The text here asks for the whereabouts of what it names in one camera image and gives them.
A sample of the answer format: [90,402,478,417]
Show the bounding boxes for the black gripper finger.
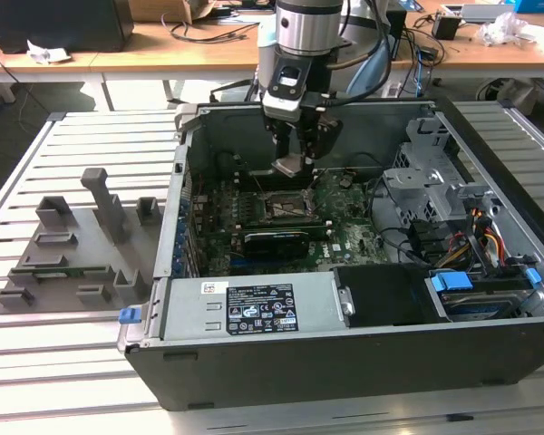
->
[267,118,296,162]
[297,111,345,172]

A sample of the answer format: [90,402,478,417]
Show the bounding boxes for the silver CPU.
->
[270,155,316,181]

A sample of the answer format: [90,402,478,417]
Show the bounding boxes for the CPU socket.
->
[262,188,322,224]

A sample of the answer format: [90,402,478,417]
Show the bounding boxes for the black RAM slot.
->
[242,226,334,240]
[235,218,333,230]
[252,178,319,190]

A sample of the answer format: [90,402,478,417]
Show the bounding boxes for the black desktop box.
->
[387,7,409,63]

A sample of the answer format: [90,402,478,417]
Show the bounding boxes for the black graphics card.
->
[242,228,310,260]

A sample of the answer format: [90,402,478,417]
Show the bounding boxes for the metal drive cage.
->
[383,115,500,227]

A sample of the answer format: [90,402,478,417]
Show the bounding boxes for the green motherboard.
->
[180,167,391,277]

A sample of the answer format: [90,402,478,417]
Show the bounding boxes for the small black box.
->
[431,13,462,42]

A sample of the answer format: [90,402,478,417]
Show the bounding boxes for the wooden desk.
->
[0,8,544,85]

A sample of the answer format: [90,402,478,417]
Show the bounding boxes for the black label sticker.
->
[226,283,298,336]

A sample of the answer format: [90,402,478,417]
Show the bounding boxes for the grey flat device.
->
[461,3,517,24]

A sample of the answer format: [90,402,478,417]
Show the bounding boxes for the crumpled clear plastic bag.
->
[474,11,543,47]

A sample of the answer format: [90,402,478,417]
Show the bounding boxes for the grey power supply unit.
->
[156,271,345,343]

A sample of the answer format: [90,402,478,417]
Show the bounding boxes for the hard disk in blue carrier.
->
[424,269,527,323]

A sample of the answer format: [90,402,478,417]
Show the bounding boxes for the grey parts rack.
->
[0,167,169,316]

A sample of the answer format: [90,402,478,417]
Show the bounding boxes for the blue box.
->
[512,0,544,15]

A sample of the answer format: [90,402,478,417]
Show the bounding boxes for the black grey PC case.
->
[117,98,544,412]

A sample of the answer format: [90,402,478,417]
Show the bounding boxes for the black computer tower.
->
[0,0,136,54]

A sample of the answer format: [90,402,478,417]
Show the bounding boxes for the green RAM stick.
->
[32,269,86,278]

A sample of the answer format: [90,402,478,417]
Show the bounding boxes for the crumpled white paper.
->
[25,39,73,65]

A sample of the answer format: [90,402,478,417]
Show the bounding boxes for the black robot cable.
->
[316,0,393,109]

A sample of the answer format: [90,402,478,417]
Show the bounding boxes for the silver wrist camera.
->
[261,63,319,123]

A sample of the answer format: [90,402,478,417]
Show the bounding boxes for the grey case handle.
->
[174,102,201,133]

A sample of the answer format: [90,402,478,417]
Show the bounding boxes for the yellow black wire bundle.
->
[434,233,472,268]

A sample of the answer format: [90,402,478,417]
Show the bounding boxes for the red yellow power wires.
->
[473,226,509,268]

